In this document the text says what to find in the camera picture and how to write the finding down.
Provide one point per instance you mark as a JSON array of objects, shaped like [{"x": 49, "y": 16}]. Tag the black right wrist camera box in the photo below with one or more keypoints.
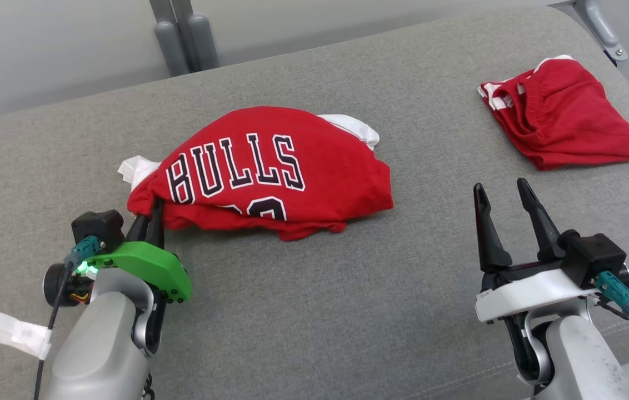
[{"x": 592, "y": 255}]

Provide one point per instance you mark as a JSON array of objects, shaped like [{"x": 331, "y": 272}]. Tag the grey metal bracket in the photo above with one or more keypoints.
[{"x": 603, "y": 30}]

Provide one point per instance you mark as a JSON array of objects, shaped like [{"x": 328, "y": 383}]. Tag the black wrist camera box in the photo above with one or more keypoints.
[
  {"x": 592, "y": 255},
  {"x": 98, "y": 228}
]

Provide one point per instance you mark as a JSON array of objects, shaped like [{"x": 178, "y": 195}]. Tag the white tape label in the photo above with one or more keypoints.
[{"x": 3, "y": 330}]

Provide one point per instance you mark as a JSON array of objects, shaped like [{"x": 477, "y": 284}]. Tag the grey partition post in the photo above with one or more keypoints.
[
  {"x": 170, "y": 44},
  {"x": 203, "y": 39}
]

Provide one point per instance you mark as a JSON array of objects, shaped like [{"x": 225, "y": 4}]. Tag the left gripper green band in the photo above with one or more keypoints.
[{"x": 153, "y": 266}]

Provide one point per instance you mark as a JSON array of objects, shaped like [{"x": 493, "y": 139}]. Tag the red Bulls basketball jersey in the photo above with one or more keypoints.
[{"x": 320, "y": 183}]

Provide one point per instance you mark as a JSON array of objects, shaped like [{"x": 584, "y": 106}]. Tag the grey fabric sofa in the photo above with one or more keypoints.
[{"x": 320, "y": 311}]

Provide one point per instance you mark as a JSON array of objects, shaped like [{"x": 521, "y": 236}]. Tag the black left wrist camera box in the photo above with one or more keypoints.
[{"x": 98, "y": 228}]

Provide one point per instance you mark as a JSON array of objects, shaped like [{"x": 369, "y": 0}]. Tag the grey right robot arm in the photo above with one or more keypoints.
[{"x": 581, "y": 361}]

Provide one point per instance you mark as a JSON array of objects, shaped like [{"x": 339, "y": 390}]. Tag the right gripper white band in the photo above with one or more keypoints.
[{"x": 525, "y": 291}]

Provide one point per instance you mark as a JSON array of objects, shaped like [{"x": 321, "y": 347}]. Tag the red shorts with white stripes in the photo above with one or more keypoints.
[{"x": 570, "y": 116}]

